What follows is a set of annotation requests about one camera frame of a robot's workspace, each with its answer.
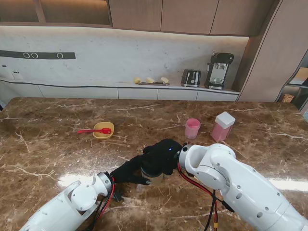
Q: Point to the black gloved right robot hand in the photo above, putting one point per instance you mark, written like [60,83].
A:
[161,156]

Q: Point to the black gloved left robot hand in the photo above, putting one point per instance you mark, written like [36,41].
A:
[127,172]

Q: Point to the clear grain jar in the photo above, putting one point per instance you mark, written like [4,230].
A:
[156,179]

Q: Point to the pink measuring cup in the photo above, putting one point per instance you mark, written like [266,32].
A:
[192,128]

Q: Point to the red plastic spoon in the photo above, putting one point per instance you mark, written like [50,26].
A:
[96,131]

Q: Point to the pink container with white lid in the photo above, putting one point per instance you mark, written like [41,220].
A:
[220,133]

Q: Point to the white square container lid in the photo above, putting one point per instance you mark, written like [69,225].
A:
[225,119]

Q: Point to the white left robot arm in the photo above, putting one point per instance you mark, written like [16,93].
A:
[65,204]

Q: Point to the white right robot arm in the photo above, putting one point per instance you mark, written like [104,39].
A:
[240,183]

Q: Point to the yellow plastic bowl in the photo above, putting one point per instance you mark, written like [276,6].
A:
[102,134]

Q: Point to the white counter with drawers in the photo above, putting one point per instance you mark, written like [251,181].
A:
[137,93]

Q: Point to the dark cutting board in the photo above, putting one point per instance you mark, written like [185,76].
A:
[149,83]

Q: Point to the yellow lemon piece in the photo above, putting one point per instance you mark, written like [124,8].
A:
[150,80]
[137,80]
[164,80]

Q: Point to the black and silver toaster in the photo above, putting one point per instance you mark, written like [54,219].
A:
[191,78]

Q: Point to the black espresso machine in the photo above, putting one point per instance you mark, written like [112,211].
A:
[219,69]

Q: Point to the small wooden box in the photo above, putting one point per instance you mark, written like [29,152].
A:
[287,98]

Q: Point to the tall brown cabinet panel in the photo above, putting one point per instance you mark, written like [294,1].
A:
[264,60]

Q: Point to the dark open shelf unit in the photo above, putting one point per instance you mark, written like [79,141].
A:
[302,93]

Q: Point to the tan book on shelf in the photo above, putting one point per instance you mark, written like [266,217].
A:
[302,75]

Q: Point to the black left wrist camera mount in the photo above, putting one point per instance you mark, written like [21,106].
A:
[118,195]

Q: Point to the black wall power strip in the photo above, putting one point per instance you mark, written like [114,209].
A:
[48,55]

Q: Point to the brown wall cabinets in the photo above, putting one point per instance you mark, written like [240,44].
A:
[183,16]

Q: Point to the white wall device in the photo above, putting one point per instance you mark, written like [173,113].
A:
[3,71]
[17,75]

